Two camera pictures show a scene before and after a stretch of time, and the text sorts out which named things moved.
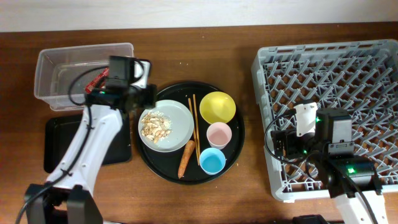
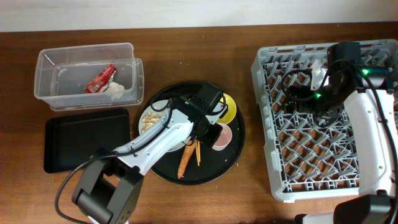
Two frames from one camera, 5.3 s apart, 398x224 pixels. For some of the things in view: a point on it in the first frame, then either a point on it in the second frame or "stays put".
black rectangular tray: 60,131 stays put
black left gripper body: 135,96 -> 211,134
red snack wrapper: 99,81 stays put
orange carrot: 189,147 stays put
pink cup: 218,135 stays put
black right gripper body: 296,145 -> 324,107
